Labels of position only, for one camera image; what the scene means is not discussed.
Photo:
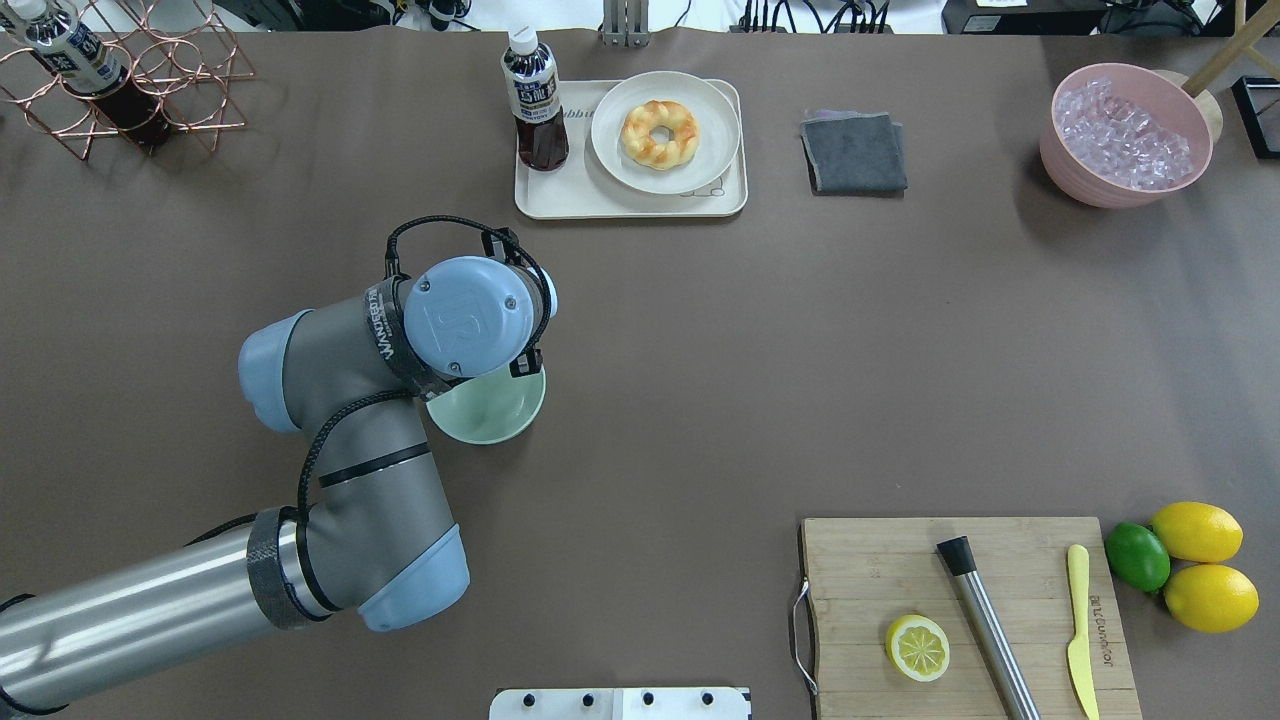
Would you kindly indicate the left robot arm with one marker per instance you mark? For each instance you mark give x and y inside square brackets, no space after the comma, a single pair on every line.
[370,527]

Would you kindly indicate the clear ice cubes pile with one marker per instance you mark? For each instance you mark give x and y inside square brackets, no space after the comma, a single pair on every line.
[1119,140]

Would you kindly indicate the pink ribbed ice bowl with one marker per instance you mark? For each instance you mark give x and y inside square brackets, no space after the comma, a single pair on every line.
[1164,100]

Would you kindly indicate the glazed donut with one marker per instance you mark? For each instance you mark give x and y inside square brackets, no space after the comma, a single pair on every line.
[660,135]

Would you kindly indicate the white plate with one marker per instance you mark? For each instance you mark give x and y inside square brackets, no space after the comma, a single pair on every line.
[720,125]

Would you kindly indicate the grey folded cloth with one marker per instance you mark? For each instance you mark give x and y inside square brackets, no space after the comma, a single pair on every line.
[854,153]

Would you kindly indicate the wooden cutting board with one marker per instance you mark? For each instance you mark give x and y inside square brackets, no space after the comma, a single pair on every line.
[863,573]

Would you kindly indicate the dark tea bottle on tray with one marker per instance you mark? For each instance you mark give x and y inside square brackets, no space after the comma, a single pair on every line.
[531,80]

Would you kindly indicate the half lemon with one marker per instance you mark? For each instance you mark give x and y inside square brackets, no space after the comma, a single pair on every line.
[918,647]

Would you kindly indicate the yellow plastic knife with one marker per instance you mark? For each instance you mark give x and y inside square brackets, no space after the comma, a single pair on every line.
[1079,646]

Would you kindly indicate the steel muddler black tip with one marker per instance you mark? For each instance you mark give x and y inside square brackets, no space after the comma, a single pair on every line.
[956,554]

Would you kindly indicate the green lime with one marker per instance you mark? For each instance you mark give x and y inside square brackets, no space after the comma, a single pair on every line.
[1138,557]

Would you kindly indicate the whole yellow lemon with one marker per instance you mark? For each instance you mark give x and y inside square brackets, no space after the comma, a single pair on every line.
[1197,532]
[1211,598]

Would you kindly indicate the tea bottle in rack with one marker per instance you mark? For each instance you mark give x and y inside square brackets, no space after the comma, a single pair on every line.
[90,70]

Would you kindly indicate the wooden glass stand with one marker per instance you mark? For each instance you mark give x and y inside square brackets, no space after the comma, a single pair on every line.
[1247,32]

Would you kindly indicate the aluminium frame post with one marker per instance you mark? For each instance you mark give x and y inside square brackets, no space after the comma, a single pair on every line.
[625,23]

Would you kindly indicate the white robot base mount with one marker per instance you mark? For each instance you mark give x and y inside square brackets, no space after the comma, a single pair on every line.
[694,702]

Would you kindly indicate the copper wire bottle rack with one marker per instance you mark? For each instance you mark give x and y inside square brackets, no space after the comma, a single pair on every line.
[140,71]

